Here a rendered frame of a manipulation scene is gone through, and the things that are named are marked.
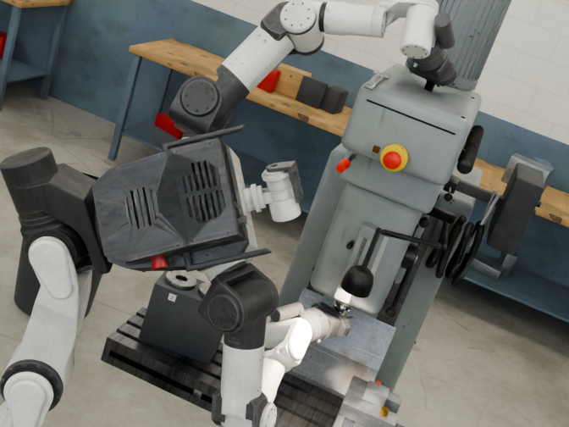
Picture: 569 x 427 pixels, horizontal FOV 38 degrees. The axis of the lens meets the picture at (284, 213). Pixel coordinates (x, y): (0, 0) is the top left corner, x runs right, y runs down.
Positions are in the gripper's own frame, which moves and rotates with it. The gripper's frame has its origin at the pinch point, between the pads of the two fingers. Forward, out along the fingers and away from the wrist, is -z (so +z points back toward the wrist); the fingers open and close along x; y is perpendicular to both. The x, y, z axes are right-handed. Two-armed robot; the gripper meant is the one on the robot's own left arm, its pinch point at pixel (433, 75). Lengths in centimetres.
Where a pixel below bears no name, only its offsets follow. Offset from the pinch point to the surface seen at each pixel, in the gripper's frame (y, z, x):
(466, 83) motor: 8.8, -17.9, 2.2
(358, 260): -46.4, -12.8, 4.0
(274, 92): 69, -327, -222
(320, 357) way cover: -72, -72, -9
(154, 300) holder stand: -83, -26, -46
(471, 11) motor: 21.4, -5.0, -2.5
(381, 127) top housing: -21.2, 13.8, 1.2
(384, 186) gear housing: -29.1, -2.9, 3.3
